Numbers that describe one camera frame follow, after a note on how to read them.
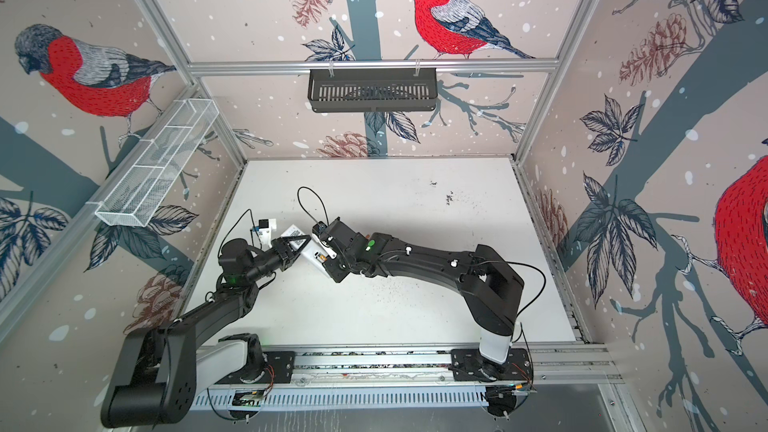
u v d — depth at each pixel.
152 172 0.76
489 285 0.45
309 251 0.80
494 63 0.93
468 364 0.74
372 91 1.07
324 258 0.81
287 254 0.74
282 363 0.75
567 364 0.76
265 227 0.79
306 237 0.81
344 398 0.70
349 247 0.61
